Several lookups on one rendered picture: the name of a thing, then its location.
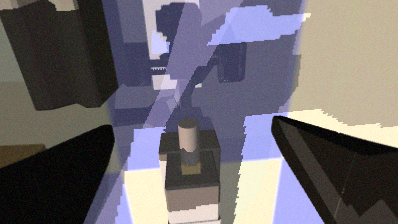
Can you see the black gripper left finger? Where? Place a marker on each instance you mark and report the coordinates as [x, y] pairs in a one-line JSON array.
[[56, 185]]

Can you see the grey cylinder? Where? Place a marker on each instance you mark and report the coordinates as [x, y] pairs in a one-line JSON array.
[[189, 141]]

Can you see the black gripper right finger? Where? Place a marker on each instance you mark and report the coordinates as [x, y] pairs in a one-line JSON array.
[[349, 180]]

